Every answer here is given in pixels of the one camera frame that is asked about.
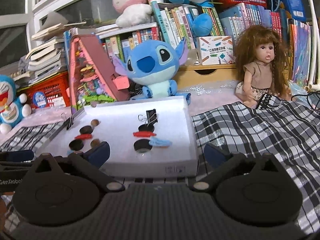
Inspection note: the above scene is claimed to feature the brown walnut front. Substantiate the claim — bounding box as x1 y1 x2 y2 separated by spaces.
90 139 100 148

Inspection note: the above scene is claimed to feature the brown walnut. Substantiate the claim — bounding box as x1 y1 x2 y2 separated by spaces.
91 119 100 127
90 139 100 148

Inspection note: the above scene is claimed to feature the brown walnut back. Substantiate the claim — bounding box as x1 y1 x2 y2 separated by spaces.
91 119 100 127

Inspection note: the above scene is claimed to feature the black round lid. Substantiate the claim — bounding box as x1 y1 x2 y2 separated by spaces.
79 125 93 134
138 124 155 132
133 139 152 154

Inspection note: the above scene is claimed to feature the red plastic piece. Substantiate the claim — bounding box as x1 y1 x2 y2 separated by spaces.
133 131 157 138
74 134 93 140

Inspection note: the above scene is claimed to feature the blue plastic clip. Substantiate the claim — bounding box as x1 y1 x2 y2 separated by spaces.
149 137 172 147

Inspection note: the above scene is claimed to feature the black binder clip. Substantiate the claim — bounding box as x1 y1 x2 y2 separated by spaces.
61 113 74 130
138 109 158 126

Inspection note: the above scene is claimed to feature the black binder clip on box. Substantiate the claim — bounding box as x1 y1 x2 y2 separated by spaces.
61 113 74 130

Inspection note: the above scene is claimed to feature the Doraemon plush toy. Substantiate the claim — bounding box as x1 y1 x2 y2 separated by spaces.
1 75 32 134

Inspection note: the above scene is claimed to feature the red plastic basket left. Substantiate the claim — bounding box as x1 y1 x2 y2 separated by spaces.
17 71 70 109

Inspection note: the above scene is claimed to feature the white cardboard box tray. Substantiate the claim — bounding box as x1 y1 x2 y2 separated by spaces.
36 96 198 179

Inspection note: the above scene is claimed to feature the black white plaid cloth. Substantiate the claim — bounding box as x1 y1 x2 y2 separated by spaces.
1 95 319 239

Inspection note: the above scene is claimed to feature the pink triangular miniature house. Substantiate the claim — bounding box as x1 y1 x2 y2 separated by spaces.
68 35 130 113

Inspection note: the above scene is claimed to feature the wooden drawer box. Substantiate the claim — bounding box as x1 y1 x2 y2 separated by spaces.
173 64 236 89

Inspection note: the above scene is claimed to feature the stack of books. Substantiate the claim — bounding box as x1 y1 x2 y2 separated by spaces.
10 21 86 83

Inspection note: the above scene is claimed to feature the brown haired baby doll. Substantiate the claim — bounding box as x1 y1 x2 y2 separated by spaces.
234 25 292 107

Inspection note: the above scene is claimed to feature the white label printer box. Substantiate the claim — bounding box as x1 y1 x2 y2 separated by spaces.
197 36 234 66

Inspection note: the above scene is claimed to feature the blue Stitch plush toy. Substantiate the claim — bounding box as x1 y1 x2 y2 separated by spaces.
113 38 191 104

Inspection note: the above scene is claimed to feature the pink bunny plush toy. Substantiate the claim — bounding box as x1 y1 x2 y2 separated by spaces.
112 0 152 28

